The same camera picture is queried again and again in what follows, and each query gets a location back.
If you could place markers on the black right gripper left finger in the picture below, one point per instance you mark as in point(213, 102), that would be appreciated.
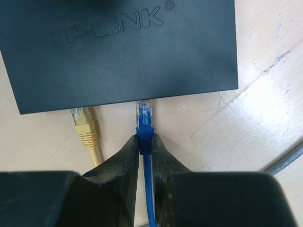
point(102, 197)

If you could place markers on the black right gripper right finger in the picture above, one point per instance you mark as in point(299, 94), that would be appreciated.
point(184, 198)

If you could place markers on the black network switch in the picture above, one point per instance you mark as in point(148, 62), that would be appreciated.
point(62, 54)

